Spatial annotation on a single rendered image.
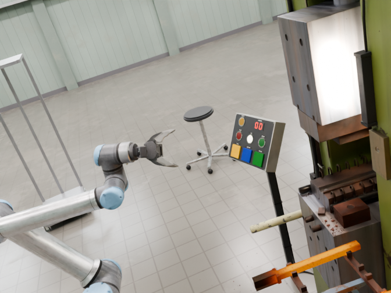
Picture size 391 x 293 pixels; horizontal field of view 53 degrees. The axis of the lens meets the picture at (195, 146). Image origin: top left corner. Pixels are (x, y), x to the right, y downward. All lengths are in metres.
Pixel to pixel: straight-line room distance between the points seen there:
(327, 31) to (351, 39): 0.10
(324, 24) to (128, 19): 10.12
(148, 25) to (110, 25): 1.04
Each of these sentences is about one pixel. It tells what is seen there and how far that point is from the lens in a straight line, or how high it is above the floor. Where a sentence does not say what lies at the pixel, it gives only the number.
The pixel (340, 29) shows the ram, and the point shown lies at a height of 1.71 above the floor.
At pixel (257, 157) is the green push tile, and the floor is 1.02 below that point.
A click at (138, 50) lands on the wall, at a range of 11.51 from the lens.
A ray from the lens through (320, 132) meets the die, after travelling 1.64.
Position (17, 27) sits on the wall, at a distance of 11.44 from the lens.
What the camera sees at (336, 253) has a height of 1.00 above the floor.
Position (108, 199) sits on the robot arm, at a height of 1.32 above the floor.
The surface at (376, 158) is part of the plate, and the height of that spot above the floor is 1.25.
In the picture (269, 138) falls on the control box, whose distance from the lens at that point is 2.13.
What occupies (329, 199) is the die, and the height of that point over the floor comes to 0.99.
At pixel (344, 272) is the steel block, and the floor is 0.71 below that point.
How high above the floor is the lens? 2.03
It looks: 24 degrees down
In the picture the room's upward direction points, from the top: 17 degrees counter-clockwise
